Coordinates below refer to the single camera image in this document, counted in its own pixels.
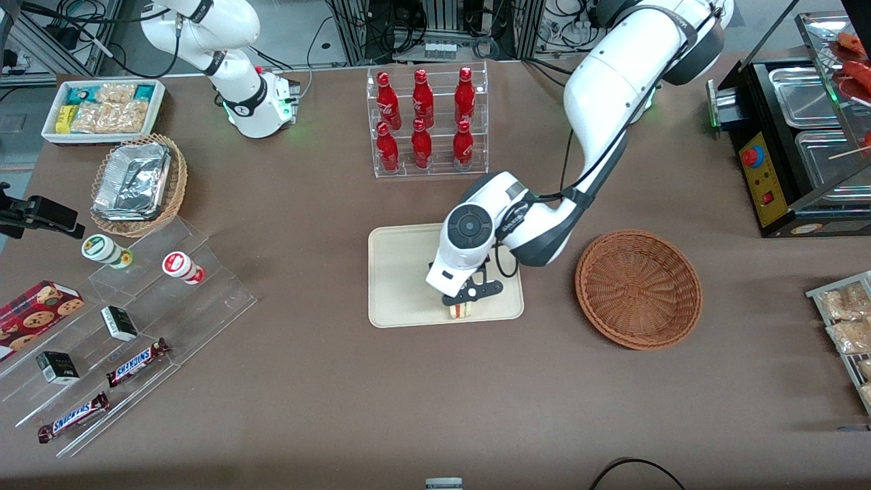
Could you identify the red sausage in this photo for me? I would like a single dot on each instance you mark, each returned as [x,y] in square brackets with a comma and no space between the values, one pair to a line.
[852,43]
[857,73]

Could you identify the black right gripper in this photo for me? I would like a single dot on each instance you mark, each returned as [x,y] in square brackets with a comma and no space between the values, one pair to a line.
[42,211]

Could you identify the aluminium frame rack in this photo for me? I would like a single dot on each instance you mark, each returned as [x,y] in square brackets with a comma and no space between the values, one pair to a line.
[435,27]

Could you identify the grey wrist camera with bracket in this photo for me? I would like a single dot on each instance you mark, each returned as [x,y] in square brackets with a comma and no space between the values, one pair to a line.
[476,291]

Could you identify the clear acrylic bottle rack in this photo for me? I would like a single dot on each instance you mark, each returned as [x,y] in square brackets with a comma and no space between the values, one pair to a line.
[442,163]

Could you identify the large clear cracker bag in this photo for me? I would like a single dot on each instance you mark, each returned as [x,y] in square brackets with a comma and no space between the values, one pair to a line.
[109,118]

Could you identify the white rectangular snack bin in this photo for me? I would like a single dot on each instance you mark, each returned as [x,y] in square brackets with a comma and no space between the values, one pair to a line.
[158,109]

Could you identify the red lid white cup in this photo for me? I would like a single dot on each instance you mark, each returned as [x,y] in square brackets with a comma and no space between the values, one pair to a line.
[180,265]

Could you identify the oval light wicker basket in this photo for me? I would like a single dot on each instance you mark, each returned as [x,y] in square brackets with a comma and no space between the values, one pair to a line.
[175,184]

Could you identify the round brown wicker basket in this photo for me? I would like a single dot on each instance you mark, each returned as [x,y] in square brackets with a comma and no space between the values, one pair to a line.
[639,289]

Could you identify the clear fried snack bag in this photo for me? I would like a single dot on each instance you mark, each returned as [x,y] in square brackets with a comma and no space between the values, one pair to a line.
[850,335]
[867,393]
[847,301]
[865,369]

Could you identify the silver foil container stack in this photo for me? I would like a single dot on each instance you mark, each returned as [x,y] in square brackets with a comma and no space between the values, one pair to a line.
[133,180]

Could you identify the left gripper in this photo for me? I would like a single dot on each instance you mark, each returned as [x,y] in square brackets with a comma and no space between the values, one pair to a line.
[431,265]

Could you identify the red cola bottle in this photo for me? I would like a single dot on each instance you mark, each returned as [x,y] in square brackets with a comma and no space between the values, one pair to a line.
[465,95]
[421,146]
[387,99]
[463,144]
[422,99]
[387,150]

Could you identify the cream plastic tray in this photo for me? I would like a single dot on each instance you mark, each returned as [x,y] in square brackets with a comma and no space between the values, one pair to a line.
[401,272]

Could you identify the small teal snack packet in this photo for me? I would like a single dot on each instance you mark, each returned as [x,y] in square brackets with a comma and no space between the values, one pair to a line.
[144,92]

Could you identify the black food warmer machine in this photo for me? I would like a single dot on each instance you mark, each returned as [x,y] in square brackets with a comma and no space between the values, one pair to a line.
[765,184]

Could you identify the steel warmer pan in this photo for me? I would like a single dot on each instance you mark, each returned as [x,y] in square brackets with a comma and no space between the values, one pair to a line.
[827,160]
[803,95]

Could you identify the yellow snack packet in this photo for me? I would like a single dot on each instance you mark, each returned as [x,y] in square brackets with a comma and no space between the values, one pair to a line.
[64,119]

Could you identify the Snickers chocolate bar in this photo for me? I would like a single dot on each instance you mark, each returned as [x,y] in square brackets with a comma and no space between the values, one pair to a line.
[136,363]
[73,417]

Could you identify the small clear cracker bag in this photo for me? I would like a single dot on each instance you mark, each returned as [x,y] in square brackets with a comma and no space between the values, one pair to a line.
[116,93]

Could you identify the clear acrylic step display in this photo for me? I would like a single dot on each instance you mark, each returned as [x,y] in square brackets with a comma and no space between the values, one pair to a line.
[204,299]

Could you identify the green lid white cup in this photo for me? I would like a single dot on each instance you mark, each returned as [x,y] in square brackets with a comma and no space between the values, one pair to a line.
[102,248]

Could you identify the grey box at table edge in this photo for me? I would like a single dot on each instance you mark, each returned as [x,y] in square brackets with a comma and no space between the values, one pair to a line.
[444,484]

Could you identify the triangular sandwich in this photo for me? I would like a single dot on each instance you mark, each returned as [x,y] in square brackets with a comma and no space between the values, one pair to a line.
[461,312]

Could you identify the glass warmer cover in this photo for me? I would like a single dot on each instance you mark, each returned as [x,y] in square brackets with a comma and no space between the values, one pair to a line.
[816,41]

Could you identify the small black white box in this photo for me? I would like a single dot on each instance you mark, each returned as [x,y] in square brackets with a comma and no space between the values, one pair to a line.
[120,323]
[58,367]

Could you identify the red cookie box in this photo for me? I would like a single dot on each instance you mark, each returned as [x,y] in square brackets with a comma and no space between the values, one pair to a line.
[34,313]

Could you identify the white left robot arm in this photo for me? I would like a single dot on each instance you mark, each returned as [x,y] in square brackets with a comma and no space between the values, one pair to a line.
[612,88]

